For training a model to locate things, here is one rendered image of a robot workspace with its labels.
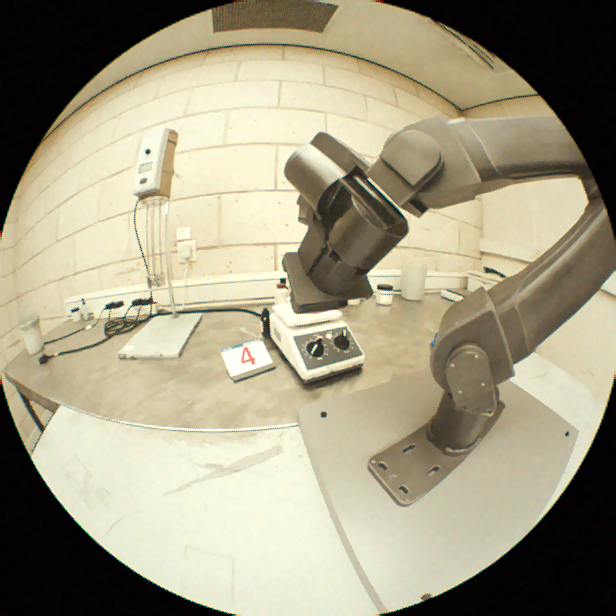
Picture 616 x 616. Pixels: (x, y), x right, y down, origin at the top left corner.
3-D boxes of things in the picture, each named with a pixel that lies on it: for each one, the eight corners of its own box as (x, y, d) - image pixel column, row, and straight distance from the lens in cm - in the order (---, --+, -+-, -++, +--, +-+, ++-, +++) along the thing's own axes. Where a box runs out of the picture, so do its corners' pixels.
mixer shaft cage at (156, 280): (162, 287, 62) (159, 195, 63) (142, 290, 65) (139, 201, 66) (170, 282, 68) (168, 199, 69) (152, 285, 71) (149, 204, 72)
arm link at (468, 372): (450, 346, 15) (520, 358, 16) (454, 308, 23) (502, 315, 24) (430, 415, 19) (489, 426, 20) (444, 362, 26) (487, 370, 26)
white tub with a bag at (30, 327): (24, 355, 116) (12, 304, 114) (41, 342, 120) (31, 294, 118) (31, 359, 103) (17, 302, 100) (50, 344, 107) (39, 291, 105)
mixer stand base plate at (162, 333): (178, 357, 52) (177, 353, 52) (116, 357, 63) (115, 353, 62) (203, 315, 79) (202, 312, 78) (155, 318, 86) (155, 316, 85)
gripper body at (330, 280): (279, 261, 26) (297, 217, 21) (350, 259, 31) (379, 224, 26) (292, 312, 23) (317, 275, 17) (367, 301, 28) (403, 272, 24)
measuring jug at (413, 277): (389, 292, 110) (391, 262, 108) (410, 292, 116) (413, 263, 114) (409, 303, 94) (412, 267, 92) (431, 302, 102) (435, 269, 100)
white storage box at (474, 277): (519, 303, 162) (522, 281, 160) (502, 308, 127) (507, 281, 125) (486, 291, 173) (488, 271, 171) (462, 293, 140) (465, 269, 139)
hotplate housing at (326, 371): (365, 367, 44) (370, 330, 40) (304, 386, 38) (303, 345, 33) (314, 328, 60) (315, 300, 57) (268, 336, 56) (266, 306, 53)
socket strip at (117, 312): (156, 314, 91) (154, 303, 90) (94, 319, 115) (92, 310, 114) (161, 310, 96) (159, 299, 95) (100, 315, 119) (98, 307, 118)
